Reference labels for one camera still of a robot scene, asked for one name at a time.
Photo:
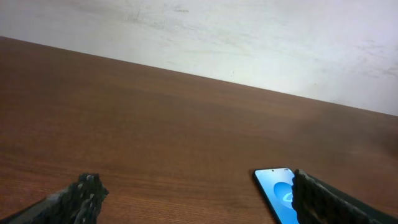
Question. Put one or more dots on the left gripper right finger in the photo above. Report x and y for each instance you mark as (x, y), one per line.
(317, 202)

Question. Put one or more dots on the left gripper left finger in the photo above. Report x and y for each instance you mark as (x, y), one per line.
(79, 203)

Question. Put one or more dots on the blue Samsung Galaxy smartphone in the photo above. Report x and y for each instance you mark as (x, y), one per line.
(275, 185)

